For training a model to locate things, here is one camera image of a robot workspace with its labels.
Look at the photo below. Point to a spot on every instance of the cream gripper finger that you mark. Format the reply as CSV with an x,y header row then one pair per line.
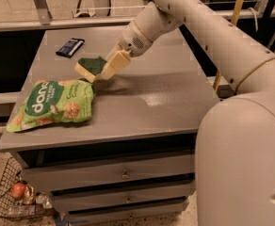
x,y
115,49
115,64

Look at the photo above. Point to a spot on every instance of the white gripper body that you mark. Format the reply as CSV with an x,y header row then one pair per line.
x,y
134,42

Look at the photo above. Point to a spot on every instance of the green yellow sponge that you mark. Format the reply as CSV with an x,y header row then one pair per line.
x,y
90,68

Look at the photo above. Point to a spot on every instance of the green rice chip bag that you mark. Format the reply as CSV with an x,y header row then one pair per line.
x,y
54,102

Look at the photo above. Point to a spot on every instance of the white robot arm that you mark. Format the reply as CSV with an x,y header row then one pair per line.
x,y
235,146

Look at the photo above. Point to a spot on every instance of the dark blue snack bar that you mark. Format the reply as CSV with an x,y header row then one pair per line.
x,y
70,47

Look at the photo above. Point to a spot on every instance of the grey drawer cabinet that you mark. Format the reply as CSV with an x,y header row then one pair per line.
x,y
151,108

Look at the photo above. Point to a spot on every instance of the yellow wooden pole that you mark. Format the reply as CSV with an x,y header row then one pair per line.
x,y
234,20

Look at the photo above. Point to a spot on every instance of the top grey drawer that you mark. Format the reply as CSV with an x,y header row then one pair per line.
x,y
107,172

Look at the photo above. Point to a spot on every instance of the grey drawer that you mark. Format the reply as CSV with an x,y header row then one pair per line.
x,y
123,195
107,172
137,210

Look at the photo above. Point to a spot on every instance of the middle grey drawer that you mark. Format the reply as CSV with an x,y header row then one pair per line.
x,y
123,195

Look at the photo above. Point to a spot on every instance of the bottom grey drawer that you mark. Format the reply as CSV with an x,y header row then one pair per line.
x,y
137,210

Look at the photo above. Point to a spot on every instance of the crumpled foil wrapper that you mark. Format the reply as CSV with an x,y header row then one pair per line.
x,y
29,195

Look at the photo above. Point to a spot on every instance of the red apple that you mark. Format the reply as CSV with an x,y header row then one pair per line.
x,y
17,191

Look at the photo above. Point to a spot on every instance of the grey metal rail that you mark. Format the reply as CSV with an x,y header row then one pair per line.
x,y
98,21

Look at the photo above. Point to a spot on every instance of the black wire basket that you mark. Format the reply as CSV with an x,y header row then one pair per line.
x,y
11,208

